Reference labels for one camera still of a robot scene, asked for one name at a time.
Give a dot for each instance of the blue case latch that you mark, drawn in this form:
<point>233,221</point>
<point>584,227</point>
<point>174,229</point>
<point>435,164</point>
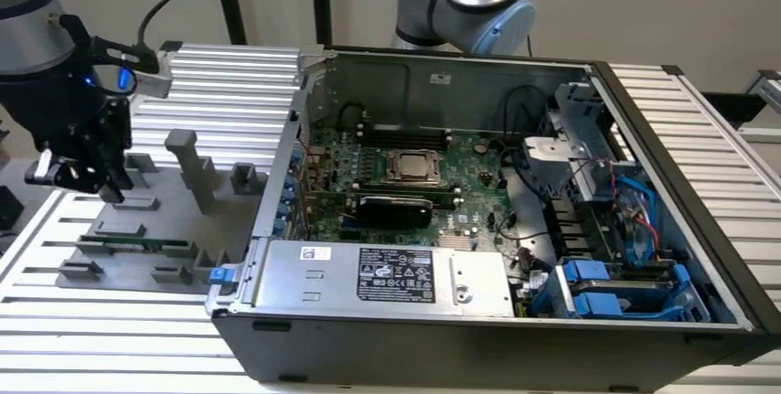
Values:
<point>221,275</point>

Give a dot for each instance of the black open PC case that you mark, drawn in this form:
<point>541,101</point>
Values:
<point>464,348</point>

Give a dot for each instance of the blue disk bay brackets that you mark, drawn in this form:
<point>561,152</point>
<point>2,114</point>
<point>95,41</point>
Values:
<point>594,284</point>

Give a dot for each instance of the white case sticker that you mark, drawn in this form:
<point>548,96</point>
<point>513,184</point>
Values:
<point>439,78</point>

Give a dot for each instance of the green RAM stick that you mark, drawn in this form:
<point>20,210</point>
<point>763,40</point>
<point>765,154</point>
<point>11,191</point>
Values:
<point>138,243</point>

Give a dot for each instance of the black RAM slots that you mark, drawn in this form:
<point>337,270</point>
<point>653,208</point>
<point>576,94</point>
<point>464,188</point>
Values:
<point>406,137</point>

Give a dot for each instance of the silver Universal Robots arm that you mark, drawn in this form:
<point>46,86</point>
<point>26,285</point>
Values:
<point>27,24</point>

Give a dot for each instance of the silver disk bay cage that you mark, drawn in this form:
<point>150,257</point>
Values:
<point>573,147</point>

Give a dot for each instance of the small silver heatsink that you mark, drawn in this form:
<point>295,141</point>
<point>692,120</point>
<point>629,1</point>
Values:
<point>457,242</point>

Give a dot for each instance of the aluminium frame profile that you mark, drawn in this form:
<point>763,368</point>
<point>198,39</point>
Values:
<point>764,92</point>

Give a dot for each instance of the silver power supply unit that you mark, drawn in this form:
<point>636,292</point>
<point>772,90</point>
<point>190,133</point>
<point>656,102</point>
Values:
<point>342,275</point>

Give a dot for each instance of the CPU socket with CPU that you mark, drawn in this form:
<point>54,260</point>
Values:
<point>411,165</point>

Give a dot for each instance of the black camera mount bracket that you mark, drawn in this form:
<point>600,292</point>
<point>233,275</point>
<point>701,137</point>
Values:
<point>103,49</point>

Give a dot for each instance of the grey parts rack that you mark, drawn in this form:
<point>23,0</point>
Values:
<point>159,211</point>

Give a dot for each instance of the green motherboard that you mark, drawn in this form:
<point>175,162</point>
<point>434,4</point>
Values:
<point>476,202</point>

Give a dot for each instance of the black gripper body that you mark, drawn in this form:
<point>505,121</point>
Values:
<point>58,106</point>

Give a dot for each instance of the black box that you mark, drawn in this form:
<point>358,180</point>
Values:
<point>10,209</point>

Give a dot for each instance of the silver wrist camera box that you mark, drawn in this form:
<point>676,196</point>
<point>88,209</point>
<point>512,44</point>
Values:
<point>152,76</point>

